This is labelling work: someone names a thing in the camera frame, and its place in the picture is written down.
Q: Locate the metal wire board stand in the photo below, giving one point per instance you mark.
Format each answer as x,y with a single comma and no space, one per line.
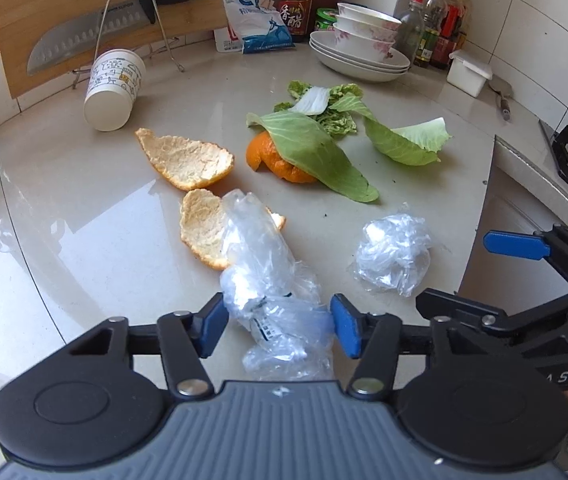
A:
121,32

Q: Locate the white plate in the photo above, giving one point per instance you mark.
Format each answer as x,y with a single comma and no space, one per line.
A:
349,70
325,39
314,50

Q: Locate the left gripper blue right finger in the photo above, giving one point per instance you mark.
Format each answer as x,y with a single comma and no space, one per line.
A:
353,328

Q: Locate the smooth green cabbage leaf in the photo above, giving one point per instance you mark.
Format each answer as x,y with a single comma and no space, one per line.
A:
302,142

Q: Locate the long pale cabbage leaf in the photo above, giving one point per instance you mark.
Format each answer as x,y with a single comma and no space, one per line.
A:
415,146

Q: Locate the crinkled napa cabbage leaf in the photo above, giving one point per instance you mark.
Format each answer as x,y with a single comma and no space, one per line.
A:
318,103

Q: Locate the middle white plate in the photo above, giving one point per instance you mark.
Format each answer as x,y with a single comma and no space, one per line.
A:
314,50

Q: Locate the white lidded plastic box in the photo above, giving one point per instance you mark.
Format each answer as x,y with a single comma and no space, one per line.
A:
468,74

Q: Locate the orange peel with stem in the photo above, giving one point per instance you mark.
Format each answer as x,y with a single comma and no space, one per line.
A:
261,151

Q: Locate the clear bottle red cap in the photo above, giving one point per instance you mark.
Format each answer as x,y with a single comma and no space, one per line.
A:
410,30

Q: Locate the small crumpled plastic wrap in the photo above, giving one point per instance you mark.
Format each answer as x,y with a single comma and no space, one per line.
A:
393,253

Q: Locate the small green lid jar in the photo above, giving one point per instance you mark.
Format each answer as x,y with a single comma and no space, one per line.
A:
325,18

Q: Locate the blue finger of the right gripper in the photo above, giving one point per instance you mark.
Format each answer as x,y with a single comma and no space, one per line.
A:
526,246

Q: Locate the top white plate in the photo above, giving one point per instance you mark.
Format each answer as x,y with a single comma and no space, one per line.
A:
325,39

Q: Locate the bottom white floral bowl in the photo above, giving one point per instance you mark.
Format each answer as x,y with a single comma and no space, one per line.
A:
359,47

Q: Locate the black handled santoku knife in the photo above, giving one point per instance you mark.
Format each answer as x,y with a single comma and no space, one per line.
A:
78,35

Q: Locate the bottom white plate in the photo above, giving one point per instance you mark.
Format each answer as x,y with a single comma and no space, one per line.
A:
349,70

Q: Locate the blue white salt bag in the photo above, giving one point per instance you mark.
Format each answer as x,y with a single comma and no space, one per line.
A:
251,28

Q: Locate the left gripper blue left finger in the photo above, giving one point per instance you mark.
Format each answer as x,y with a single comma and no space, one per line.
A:
208,325

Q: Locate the middle white floral bowl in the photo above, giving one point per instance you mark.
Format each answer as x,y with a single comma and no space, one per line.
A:
367,31

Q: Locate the dark vinegar bottle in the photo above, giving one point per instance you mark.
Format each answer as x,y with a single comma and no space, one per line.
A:
296,0

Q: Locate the white floral bowl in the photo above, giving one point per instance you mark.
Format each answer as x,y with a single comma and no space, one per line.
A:
359,47
368,16
367,31

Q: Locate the orange peel piece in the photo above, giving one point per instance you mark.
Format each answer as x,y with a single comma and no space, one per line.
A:
204,227
185,163

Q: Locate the top white floral bowl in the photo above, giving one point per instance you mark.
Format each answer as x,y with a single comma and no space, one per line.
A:
368,16

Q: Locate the white patterned paper cup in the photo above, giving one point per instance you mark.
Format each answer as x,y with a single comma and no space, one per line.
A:
115,82

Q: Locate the green label oil bottle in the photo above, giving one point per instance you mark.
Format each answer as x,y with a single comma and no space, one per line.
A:
434,13

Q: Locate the long plastic wrap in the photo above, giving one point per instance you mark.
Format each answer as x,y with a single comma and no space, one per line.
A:
274,296

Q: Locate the red label sauce bottle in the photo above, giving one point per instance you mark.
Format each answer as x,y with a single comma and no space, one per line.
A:
449,34

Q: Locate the metal spatula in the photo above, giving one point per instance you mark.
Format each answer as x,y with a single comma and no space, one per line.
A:
504,92

